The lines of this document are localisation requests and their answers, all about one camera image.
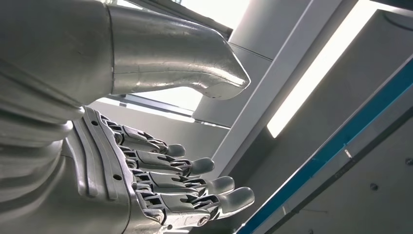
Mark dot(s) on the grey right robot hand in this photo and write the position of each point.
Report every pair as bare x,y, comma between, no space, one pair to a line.
145,55

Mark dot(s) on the ceiling light strip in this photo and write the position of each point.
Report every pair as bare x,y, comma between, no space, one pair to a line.
306,80

